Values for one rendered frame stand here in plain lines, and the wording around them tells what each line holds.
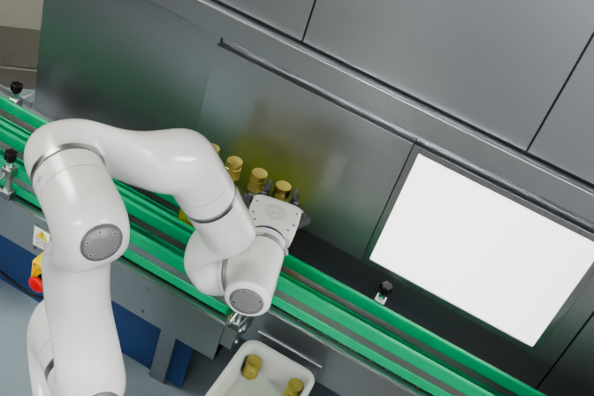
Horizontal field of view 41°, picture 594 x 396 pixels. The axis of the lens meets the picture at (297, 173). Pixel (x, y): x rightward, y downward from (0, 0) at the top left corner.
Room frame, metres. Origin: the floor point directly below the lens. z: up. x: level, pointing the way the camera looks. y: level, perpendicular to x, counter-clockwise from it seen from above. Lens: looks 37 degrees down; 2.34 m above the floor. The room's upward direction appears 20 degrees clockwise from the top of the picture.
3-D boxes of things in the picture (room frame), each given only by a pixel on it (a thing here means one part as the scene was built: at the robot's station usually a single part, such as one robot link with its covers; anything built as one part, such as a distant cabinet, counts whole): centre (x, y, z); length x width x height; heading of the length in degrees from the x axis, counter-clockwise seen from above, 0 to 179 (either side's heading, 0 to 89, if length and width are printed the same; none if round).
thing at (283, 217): (1.18, 0.01, 1.32); 0.11 x 0.10 x 0.07; 2
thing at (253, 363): (1.13, -0.05, 0.96); 0.04 x 0.04 x 0.04
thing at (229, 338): (1.19, 0.01, 1.02); 0.09 x 0.04 x 0.07; 166
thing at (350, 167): (1.39, -0.19, 1.32); 0.90 x 0.03 x 0.34; 76
